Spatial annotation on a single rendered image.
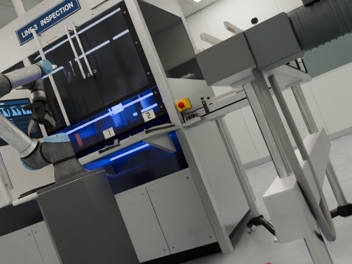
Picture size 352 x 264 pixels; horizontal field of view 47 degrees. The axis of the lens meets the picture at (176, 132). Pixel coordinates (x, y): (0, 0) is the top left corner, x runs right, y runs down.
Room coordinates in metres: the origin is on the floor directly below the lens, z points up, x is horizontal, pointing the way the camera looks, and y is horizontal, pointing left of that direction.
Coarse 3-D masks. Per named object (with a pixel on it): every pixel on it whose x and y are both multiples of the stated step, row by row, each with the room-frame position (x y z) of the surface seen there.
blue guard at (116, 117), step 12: (144, 96) 2.70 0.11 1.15; (108, 108) 2.81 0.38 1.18; (120, 108) 2.78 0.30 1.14; (132, 108) 2.74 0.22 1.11; (144, 108) 2.71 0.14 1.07; (156, 108) 2.68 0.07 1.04; (84, 120) 2.90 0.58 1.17; (96, 120) 2.86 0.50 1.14; (108, 120) 2.83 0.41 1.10; (120, 120) 2.79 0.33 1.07; (132, 120) 2.76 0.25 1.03; (144, 120) 2.72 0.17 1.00; (60, 132) 2.99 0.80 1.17; (72, 132) 2.95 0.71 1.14; (84, 132) 2.91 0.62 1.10; (96, 132) 2.87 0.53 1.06; (72, 144) 2.96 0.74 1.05; (84, 144) 2.93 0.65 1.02
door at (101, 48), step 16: (96, 16) 2.76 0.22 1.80; (112, 16) 2.71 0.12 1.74; (80, 32) 2.82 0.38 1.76; (96, 32) 2.77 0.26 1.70; (112, 32) 2.73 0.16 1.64; (128, 32) 2.69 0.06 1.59; (96, 48) 2.79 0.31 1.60; (112, 48) 2.75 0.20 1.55; (128, 48) 2.70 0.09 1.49; (96, 64) 2.81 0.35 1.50; (112, 64) 2.76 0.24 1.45; (128, 64) 2.72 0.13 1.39; (96, 80) 2.83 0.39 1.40; (112, 80) 2.78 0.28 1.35; (128, 80) 2.74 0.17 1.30; (144, 80) 2.69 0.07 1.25; (112, 96) 2.80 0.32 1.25
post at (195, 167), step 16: (128, 0) 2.64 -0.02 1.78; (144, 32) 2.63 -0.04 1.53; (144, 48) 2.65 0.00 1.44; (160, 64) 2.67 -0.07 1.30; (160, 80) 2.64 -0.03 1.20; (176, 112) 2.63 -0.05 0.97; (192, 144) 2.68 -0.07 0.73; (192, 160) 2.64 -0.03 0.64; (208, 192) 2.64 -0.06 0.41; (208, 208) 2.64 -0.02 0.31; (224, 240) 2.64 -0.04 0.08
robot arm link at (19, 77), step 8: (32, 64) 1.99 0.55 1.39; (40, 64) 2.01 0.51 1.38; (48, 64) 2.04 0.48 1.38; (16, 72) 1.85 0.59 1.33; (24, 72) 1.89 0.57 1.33; (32, 72) 1.94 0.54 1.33; (40, 72) 2.00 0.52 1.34; (48, 72) 2.04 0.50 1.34; (0, 80) 1.72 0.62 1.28; (8, 80) 1.76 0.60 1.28; (16, 80) 1.82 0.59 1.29; (24, 80) 1.88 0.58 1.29; (32, 80) 1.96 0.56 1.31; (0, 88) 1.71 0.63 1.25; (8, 88) 1.76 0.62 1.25; (0, 96) 1.73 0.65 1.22
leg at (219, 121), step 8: (216, 120) 2.69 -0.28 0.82; (224, 128) 2.69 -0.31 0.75; (224, 136) 2.69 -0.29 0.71; (224, 144) 2.71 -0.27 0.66; (232, 144) 2.70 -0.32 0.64; (232, 152) 2.69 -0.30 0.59; (232, 160) 2.69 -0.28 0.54; (240, 168) 2.69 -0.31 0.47; (240, 176) 2.69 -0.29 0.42; (240, 184) 2.70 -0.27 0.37; (248, 192) 2.69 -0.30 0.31; (248, 200) 2.69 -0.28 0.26; (256, 208) 2.69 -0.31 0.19; (256, 216) 2.69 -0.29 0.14
